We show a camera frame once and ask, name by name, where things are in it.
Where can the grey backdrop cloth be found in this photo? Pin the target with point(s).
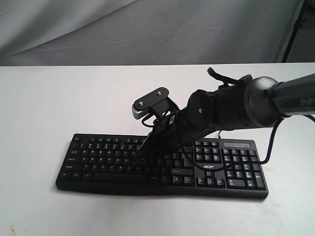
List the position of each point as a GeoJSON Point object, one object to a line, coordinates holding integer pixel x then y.
{"type": "Point", "coordinates": [144, 32]}

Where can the black stand pole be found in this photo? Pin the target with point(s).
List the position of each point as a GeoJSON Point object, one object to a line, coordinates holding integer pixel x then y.
{"type": "Point", "coordinates": [298, 24]}

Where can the black acer keyboard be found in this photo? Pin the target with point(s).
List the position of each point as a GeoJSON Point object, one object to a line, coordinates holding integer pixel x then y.
{"type": "Point", "coordinates": [103, 164]}

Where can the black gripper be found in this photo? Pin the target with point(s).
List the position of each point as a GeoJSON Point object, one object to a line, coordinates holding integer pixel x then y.
{"type": "Point", "coordinates": [163, 140]}

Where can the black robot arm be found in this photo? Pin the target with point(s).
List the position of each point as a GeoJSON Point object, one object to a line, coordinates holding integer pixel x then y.
{"type": "Point", "coordinates": [247, 103]}

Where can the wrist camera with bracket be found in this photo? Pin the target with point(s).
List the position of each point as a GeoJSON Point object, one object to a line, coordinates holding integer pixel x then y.
{"type": "Point", "coordinates": [153, 107]}

